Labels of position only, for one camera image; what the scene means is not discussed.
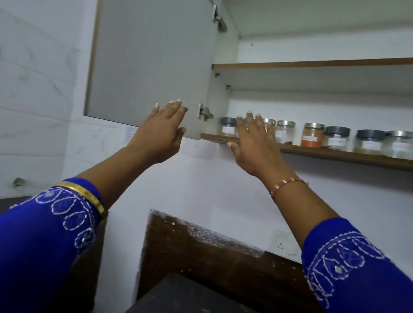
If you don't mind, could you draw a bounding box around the black pepper jar grey lid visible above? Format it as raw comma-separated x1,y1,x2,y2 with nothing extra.
321,124,352,152

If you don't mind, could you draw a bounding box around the black pepper jar steel lid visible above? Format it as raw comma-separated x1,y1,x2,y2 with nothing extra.
381,128,413,161

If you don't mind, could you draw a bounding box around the person's left hand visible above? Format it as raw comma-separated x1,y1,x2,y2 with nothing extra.
124,93,191,169

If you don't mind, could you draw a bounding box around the person's right forearm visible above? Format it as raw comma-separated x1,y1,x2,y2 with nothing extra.
254,166,345,254

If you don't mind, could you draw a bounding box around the red beaded bracelet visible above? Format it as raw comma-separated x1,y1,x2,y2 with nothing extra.
269,174,310,205

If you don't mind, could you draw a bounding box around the person's right hand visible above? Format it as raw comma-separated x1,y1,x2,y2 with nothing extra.
221,109,299,187

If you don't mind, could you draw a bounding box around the garam masala jar grey lid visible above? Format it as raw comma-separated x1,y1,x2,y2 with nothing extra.
352,127,387,157

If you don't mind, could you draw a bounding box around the printed paper sheet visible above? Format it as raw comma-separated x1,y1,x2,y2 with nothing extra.
122,125,139,147

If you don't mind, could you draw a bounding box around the white wall socket plate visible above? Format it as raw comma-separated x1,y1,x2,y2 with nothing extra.
268,228,306,265

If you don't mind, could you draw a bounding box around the gold bangle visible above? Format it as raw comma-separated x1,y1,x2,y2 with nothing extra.
49,179,110,221

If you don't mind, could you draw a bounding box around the brown wooden cabinet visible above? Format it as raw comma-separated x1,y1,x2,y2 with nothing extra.
80,0,413,173

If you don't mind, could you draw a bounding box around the dark brown wall panel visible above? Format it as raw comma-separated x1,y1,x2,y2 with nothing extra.
132,208,356,313

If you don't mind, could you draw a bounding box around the red chilli powder jar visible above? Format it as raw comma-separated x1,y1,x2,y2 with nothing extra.
300,121,326,150

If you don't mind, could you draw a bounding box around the person's left forearm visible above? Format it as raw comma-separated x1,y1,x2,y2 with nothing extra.
71,139,156,216

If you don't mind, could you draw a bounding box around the grey-lid coriander powder jar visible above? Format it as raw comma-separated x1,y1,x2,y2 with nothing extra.
218,116,239,138

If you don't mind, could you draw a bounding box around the steel-lid brown pods spice jar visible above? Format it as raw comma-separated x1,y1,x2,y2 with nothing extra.
261,118,278,134

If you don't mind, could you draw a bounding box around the metal cabinet door hinge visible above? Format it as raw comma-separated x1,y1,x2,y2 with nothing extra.
196,102,216,122
209,3,231,35

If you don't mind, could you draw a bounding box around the brown wooden cabinet door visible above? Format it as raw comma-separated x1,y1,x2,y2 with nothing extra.
81,0,223,141

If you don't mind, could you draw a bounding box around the white cabinet shelf board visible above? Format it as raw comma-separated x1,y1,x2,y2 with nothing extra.
209,23,413,114

